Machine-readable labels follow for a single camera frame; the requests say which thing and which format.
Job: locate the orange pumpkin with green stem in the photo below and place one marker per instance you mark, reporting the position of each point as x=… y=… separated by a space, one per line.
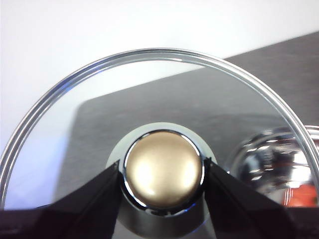
x=301 y=195

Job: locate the pale green electric steamer pot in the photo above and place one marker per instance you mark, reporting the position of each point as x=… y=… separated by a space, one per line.
x=264 y=159

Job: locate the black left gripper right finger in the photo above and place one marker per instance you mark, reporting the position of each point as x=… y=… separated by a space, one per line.
x=249 y=219

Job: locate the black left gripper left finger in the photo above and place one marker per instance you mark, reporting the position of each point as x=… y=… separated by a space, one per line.
x=74 y=219

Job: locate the glass lid with round knob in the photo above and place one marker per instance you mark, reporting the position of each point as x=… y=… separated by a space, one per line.
x=162 y=169

